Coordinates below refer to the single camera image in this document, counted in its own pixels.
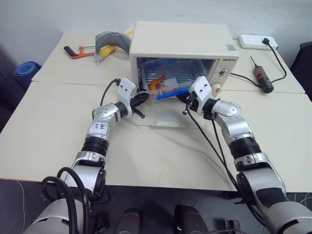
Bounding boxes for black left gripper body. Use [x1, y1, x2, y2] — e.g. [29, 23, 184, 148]
[130, 93, 147, 110]

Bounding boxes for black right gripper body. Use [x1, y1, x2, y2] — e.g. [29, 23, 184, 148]
[185, 92, 199, 113]

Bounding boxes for clear plastic food container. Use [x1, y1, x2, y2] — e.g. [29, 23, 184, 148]
[145, 74, 191, 102]

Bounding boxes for blue stick in container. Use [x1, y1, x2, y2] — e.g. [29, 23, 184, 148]
[156, 87, 190, 101]

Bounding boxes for clear glass oven door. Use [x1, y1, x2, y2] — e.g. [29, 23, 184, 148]
[133, 90, 208, 129]

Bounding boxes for metal oven rack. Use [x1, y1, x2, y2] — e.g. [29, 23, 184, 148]
[141, 63, 208, 85]

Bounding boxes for cream toaster oven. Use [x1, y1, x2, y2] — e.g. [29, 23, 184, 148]
[129, 20, 239, 98]

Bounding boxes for orange shrimp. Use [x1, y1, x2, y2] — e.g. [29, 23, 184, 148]
[149, 75, 167, 92]

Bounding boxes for yellow banana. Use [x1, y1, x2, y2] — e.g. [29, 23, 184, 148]
[98, 45, 118, 62]

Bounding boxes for grey curved plastic shield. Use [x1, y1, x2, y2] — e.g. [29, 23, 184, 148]
[95, 31, 132, 55]

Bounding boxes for black red electric screwdriver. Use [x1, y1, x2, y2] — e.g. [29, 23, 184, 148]
[250, 56, 274, 94]

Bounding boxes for orange hacksaw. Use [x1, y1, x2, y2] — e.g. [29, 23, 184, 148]
[63, 45, 96, 60]

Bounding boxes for white power strip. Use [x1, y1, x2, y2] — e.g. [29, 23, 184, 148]
[237, 34, 279, 51]

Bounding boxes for dark rounded shape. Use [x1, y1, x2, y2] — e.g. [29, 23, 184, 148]
[114, 207, 143, 234]

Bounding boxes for blue rolled mat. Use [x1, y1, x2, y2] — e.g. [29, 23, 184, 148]
[14, 61, 41, 83]

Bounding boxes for black chair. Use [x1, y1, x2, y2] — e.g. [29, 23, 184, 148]
[289, 40, 312, 102]

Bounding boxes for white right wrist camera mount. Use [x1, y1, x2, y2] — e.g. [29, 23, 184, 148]
[189, 76, 213, 116]

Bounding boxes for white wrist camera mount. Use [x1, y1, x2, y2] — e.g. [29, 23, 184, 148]
[116, 77, 137, 104]
[189, 76, 213, 116]

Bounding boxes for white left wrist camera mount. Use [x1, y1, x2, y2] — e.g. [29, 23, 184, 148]
[116, 77, 137, 104]

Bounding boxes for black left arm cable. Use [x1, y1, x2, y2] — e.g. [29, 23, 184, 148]
[100, 78, 122, 108]

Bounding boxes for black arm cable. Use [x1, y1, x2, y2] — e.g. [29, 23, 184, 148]
[182, 96, 266, 226]
[100, 78, 122, 108]

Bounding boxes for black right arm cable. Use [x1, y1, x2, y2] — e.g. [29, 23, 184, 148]
[182, 96, 266, 226]

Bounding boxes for black power plug and cable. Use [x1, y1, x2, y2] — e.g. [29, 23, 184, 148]
[230, 38, 288, 88]

